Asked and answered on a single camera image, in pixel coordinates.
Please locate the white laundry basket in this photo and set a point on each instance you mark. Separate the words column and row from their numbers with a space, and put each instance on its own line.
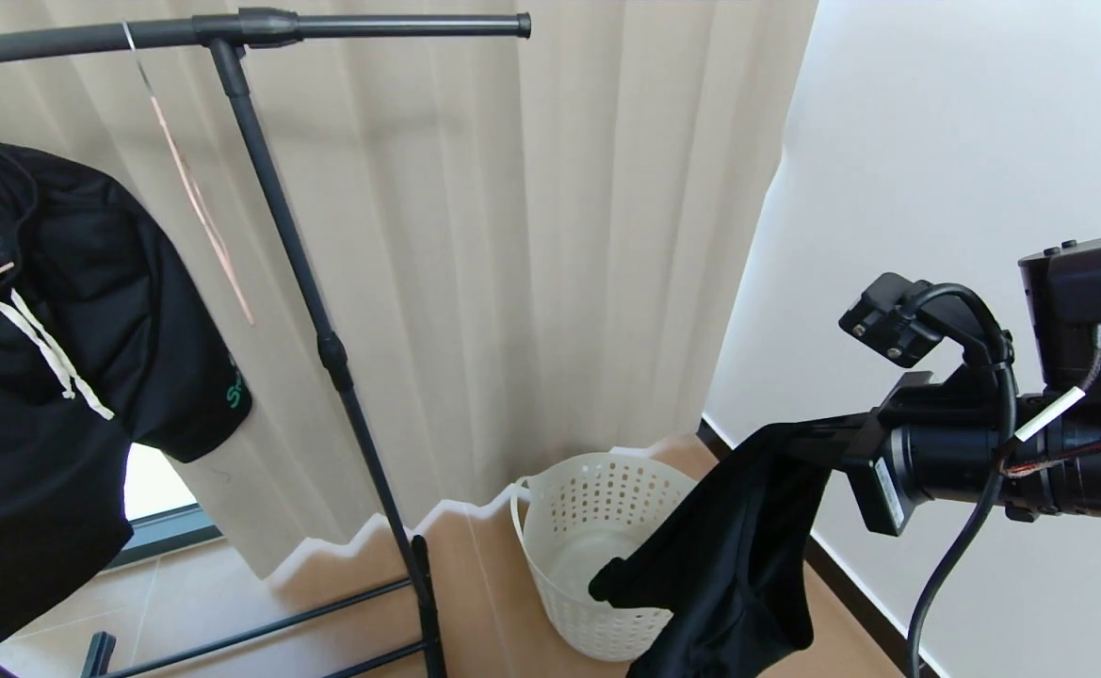
column 597, row 527

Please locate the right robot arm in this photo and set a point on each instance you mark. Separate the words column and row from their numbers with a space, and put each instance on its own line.
column 1096, row 461

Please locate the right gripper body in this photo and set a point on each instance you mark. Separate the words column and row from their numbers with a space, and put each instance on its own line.
column 955, row 461

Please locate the black clothes rack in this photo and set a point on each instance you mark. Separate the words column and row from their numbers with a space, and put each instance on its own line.
column 277, row 207

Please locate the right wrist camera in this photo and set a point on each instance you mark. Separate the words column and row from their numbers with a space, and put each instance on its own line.
column 889, row 320

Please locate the beige curtain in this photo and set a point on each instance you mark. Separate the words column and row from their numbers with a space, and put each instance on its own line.
column 531, row 235

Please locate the window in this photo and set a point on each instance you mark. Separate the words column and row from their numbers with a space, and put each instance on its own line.
column 159, row 508

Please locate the black garment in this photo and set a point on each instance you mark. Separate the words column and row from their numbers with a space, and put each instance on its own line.
column 738, row 565

